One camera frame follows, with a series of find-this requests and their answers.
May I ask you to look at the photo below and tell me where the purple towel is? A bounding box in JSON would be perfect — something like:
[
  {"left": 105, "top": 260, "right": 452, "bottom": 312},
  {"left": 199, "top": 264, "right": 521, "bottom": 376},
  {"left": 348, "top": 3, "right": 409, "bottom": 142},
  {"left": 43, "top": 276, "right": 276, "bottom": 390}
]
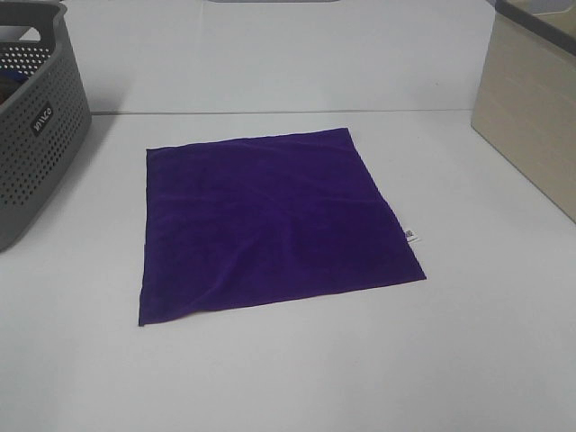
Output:
[{"left": 138, "top": 128, "right": 426, "bottom": 327}]

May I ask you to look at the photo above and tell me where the white towel label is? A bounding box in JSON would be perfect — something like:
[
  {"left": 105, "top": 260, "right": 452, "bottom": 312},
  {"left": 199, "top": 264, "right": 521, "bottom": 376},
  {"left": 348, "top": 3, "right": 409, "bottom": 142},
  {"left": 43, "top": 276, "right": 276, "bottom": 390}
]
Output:
[{"left": 405, "top": 229, "right": 419, "bottom": 243}]

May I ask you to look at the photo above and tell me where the beige box with grey rim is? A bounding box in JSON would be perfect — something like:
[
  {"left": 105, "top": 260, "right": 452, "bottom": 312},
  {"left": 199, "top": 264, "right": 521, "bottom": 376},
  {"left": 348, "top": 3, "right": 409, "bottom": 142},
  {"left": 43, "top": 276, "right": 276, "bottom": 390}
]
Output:
[{"left": 471, "top": 1, "right": 575, "bottom": 219}]

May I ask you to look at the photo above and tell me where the grey perforated plastic basket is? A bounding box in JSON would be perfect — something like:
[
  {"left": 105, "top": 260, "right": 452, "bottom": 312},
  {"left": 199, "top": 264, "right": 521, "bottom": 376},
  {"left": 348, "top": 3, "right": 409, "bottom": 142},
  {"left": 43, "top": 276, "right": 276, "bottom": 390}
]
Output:
[{"left": 1, "top": 1, "right": 92, "bottom": 249}]

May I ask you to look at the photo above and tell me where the dark cloth in basket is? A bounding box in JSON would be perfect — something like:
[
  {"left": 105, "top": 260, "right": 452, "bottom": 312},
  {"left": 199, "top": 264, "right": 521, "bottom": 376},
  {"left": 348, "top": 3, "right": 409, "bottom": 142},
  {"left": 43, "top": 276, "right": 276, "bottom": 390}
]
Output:
[{"left": 0, "top": 68, "right": 29, "bottom": 104}]

